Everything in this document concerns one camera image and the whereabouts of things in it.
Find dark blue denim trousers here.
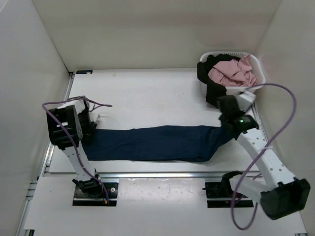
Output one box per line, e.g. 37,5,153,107
82,125,232,163

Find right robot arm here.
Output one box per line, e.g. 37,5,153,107
217,92,311,220

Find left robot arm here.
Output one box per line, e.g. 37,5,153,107
42,96,103,197

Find black garment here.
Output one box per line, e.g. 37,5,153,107
197,54,241,108

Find pink garment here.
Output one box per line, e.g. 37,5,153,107
208,54,257,87

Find white laundry basket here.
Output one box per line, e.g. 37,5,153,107
200,51,266,97

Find dark label sticker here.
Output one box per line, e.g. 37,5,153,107
76,70,93,74

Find white foam cover board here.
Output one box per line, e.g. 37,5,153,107
24,177,306,236

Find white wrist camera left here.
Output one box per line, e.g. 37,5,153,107
89,112,100,122

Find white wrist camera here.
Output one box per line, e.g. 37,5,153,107
89,112,100,122
236,90,256,113

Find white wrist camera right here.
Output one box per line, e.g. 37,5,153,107
236,90,256,113

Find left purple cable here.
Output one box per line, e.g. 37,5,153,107
42,98,113,205

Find purple cable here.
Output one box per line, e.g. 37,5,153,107
230,83,297,231
42,98,113,205

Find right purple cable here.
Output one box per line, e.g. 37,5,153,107
230,83,297,231

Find aluminium table frame rail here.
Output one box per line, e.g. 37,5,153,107
14,70,308,236

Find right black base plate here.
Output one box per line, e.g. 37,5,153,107
202,177,254,208

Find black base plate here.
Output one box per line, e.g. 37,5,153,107
202,177,254,208
72,178,119,207

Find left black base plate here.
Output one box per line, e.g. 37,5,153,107
72,178,119,207

